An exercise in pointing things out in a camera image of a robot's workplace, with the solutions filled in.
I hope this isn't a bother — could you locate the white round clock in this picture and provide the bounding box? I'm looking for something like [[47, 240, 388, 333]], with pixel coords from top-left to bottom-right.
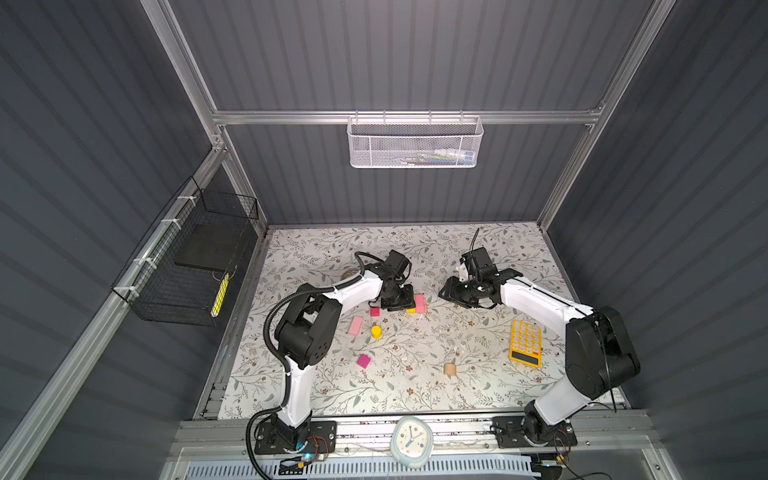
[[390, 416, 434, 469]]

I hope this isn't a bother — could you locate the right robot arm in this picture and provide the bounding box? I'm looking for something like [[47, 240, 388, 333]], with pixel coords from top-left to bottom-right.
[[438, 247, 641, 436]]

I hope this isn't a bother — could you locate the yellow calculator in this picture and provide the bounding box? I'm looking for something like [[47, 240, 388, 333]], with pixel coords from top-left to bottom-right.
[[509, 320, 542, 368]]

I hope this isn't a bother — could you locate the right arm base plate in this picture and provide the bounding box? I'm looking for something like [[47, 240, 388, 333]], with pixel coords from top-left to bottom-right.
[[490, 414, 578, 448]]

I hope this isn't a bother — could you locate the black wire basket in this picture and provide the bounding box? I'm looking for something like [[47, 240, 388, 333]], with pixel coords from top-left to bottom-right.
[[112, 180, 260, 327]]

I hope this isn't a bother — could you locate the magenta square block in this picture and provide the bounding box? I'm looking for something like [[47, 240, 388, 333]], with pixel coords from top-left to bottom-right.
[[357, 354, 371, 369]]

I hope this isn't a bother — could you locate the black corrugated cable hose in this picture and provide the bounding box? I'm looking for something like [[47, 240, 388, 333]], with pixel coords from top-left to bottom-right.
[[244, 250, 385, 480]]

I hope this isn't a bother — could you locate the light pink rectangular block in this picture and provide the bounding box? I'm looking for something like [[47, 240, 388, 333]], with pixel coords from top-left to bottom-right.
[[348, 316, 363, 336]]

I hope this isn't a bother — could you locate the black foam pad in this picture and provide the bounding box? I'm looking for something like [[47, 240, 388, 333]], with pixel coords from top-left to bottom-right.
[[174, 224, 247, 273]]

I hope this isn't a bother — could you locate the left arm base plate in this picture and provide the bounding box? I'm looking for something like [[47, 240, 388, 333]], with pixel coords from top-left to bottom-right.
[[251, 420, 338, 455]]

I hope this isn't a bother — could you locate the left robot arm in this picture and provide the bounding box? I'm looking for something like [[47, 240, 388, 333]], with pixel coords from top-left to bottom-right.
[[263, 250, 415, 430]]

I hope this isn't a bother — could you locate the white wire mesh basket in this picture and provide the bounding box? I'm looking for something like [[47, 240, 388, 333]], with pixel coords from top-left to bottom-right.
[[346, 115, 484, 169]]

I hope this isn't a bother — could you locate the roll of clear tape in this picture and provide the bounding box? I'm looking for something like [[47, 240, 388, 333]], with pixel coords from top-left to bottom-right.
[[341, 269, 358, 280]]

